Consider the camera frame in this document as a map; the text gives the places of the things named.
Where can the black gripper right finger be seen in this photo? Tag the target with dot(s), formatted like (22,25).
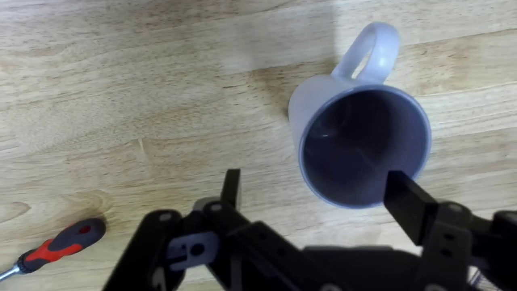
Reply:
(452,243)

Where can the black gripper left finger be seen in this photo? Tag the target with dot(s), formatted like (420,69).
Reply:
(161,253)

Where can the white ceramic mug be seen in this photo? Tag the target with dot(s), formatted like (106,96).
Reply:
(355,146)

